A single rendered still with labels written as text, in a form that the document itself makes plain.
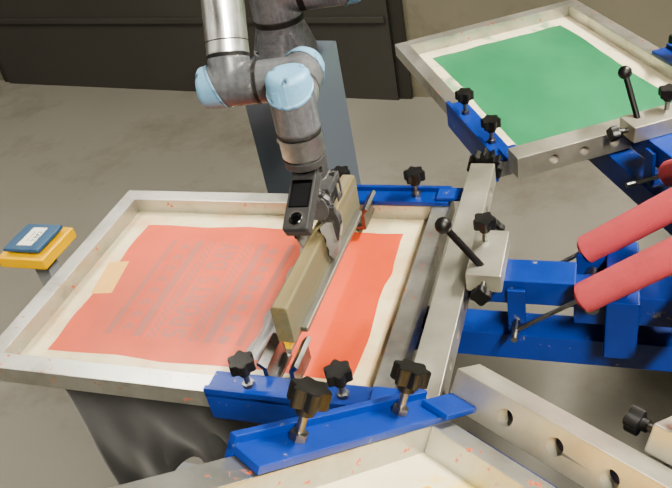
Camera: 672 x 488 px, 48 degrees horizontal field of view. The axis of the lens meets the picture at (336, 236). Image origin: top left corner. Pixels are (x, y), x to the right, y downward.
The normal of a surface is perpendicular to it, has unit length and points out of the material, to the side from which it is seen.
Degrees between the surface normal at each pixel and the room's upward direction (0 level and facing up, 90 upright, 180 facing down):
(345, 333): 0
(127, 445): 97
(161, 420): 95
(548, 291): 90
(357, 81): 90
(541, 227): 0
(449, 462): 58
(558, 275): 0
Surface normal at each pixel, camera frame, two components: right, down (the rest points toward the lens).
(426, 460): 0.24, -0.94
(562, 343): -0.29, 0.59
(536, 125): -0.17, -0.80
